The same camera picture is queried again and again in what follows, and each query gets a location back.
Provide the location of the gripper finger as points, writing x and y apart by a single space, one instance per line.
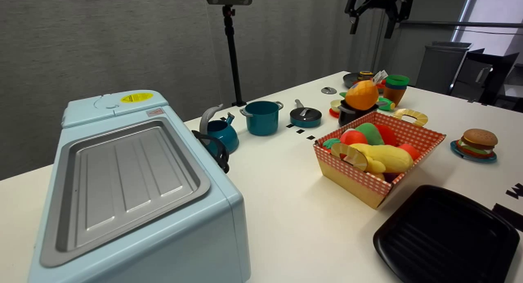
391 29
354 24

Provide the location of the black and yellow toy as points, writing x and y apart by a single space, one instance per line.
365 75

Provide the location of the dark grey toy pan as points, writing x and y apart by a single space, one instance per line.
349 80

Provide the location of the green toy bottle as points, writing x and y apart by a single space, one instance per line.
386 104

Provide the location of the cream toy cup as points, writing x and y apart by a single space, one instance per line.
335 105

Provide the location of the black toy pot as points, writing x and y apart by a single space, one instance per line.
351 114

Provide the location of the red toy saucer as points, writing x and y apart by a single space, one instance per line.
333 114

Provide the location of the teal shallow toy pan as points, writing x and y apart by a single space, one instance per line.
305 123

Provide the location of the teal green plush toy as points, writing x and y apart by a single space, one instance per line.
330 143

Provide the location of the orange red plush toy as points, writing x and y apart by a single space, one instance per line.
410 150

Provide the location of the yellow plush toy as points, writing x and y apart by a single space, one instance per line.
388 156

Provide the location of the teal toy pot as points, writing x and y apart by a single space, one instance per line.
261 119

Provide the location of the toy burger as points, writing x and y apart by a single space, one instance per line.
478 142

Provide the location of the teal toy plate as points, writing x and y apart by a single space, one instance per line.
470 157

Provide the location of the red checkered cardboard box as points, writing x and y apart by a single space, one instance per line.
355 183

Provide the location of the teal toy kettle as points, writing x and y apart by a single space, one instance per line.
224 132

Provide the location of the light blue toy appliance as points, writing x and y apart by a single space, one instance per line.
212 234

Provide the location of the orange cup with green lid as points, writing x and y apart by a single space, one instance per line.
395 90

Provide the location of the grey cabinet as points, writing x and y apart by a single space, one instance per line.
439 68

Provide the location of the small grey round lid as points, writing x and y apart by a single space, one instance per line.
328 90

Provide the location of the black pan lid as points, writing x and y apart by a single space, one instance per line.
305 113

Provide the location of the window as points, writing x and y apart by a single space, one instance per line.
494 9

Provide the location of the black square tray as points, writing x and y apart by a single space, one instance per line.
445 238

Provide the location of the grey appliance door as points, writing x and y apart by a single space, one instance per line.
122 180

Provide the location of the camera on mount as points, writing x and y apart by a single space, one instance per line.
231 50

